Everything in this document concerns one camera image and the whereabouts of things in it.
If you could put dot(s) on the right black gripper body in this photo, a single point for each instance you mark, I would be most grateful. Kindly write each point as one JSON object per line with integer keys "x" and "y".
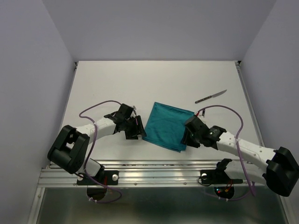
{"x": 192, "y": 140}

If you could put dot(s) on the teal cloth napkin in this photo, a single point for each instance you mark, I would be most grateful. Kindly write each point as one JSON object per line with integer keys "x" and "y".
{"x": 166, "y": 126}

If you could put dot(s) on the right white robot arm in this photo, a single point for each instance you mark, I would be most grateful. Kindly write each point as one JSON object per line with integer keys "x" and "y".
{"x": 275, "y": 168}

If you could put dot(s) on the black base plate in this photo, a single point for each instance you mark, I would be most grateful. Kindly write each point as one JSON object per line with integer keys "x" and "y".
{"x": 105, "y": 177}
{"x": 218, "y": 175}

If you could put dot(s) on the aluminium right side rail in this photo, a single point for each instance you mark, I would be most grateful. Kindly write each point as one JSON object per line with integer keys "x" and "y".
{"x": 251, "y": 110}

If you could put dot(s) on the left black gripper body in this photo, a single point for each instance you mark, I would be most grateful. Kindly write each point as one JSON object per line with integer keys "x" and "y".
{"x": 131, "y": 129}

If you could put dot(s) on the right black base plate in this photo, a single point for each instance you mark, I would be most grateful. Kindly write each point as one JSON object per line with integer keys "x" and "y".
{"x": 218, "y": 175}

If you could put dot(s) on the aluminium front rail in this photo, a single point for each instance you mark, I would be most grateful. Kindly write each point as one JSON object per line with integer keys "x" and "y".
{"x": 136, "y": 174}

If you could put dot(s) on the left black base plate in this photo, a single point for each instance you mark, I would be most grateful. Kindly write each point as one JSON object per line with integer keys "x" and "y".
{"x": 105, "y": 177}

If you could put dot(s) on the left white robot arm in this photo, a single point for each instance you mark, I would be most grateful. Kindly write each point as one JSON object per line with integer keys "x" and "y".
{"x": 71, "y": 148}

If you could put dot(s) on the metal knife black handle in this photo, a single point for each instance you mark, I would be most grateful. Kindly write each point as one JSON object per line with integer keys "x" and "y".
{"x": 211, "y": 96}

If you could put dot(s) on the aluminium rail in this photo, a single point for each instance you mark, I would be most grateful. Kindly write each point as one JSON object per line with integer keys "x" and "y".
{"x": 136, "y": 174}
{"x": 251, "y": 110}

